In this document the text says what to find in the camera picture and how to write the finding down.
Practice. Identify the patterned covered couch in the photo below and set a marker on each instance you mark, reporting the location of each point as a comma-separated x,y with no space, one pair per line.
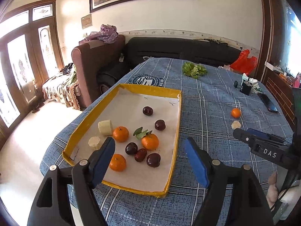
64,87

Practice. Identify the yellow rimmed white tray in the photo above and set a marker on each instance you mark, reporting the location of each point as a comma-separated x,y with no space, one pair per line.
148,116

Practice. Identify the wrinkled red jujube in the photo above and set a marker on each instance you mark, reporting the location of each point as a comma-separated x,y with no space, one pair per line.
140,155

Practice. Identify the black sofa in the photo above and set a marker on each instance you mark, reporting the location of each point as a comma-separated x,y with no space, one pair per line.
139,49

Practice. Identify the green lettuce bunch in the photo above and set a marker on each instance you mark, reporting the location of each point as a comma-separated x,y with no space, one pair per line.
193,70

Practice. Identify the brown armchair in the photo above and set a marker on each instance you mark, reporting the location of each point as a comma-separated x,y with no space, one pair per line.
88,59

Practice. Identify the black box holder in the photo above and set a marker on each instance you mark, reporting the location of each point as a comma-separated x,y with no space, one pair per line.
246,87

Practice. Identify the small dark plum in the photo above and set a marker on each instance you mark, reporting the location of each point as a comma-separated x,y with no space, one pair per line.
131,148
160,125

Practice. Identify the wooden glass door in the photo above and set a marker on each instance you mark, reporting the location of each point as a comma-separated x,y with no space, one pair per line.
30,55

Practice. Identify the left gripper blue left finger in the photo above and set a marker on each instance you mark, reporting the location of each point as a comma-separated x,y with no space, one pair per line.
86,175

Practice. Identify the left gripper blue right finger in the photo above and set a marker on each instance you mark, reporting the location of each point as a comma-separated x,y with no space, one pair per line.
212,175

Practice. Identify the white block banana piece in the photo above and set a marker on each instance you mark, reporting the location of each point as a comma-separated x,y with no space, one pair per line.
105,127

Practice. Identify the red plastic bag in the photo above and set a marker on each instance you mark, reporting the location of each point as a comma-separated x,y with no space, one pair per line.
244,64

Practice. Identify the small wall plaque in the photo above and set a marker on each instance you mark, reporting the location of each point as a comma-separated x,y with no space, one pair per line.
86,21

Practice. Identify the orange with green leaf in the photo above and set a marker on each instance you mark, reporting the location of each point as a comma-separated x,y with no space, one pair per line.
148,140

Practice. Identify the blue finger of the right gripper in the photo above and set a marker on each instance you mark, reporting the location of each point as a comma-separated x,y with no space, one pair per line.
259,134
244,136

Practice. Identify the small orange tangerine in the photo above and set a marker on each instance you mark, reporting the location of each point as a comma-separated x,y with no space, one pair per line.
120,134

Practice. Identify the white banana chunk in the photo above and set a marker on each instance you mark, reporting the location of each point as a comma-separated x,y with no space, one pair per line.
235,125

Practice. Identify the bare right hand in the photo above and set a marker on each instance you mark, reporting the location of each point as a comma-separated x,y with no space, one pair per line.
272,193

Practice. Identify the white cylinder banana piece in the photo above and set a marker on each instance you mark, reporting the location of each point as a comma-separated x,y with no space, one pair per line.
95,142

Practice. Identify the purple cloth on armchair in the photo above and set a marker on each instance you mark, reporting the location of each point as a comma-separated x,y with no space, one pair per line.
107,33

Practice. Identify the black smartphone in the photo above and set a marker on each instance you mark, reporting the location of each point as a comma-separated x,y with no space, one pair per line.
268,103

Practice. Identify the dark red plum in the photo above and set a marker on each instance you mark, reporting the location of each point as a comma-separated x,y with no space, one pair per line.
148,111

